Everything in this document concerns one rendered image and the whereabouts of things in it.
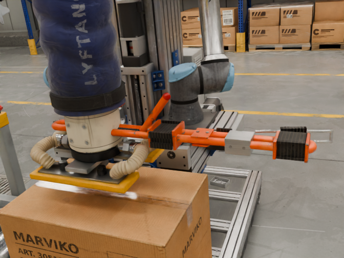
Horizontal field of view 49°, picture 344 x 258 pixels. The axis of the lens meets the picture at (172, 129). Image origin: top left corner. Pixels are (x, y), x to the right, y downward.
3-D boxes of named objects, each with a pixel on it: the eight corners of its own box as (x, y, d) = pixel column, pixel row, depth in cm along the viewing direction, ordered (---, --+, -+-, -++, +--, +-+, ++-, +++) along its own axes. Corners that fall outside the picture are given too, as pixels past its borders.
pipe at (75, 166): (31, 166, 119) (27, 149, 117) (78, 135, 140) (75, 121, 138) (126, 179, 106) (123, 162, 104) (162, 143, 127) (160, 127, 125)
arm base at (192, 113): (175, 112, 169) (173, 90, 166) (207, 113, 164) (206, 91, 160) (163, 124, 157) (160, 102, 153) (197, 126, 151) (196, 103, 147)
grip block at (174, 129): (147, 149, 108) (145, 130, 106) (161, 135, 117) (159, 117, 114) (174, 151, 105) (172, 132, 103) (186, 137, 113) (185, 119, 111)
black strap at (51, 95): (35, 109, 110) (32, 96, 109) (81, 87, 130) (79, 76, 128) (101, 114, 102) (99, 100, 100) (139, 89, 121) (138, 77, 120)
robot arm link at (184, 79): (168, 94, 162) (165, 63, 157) (199, 90, 163) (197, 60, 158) (171, 103, 151) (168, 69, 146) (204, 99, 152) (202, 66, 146)
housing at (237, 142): (223, 154, 101) (223, 138, 99) (230, 143, 107) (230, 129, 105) (250, 156, 99) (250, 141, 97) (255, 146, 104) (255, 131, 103)
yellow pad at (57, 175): (29, 179, 118) (26, 165, 116) (50, 164, 127) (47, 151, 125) (124, 194, 105) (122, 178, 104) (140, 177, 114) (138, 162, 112)
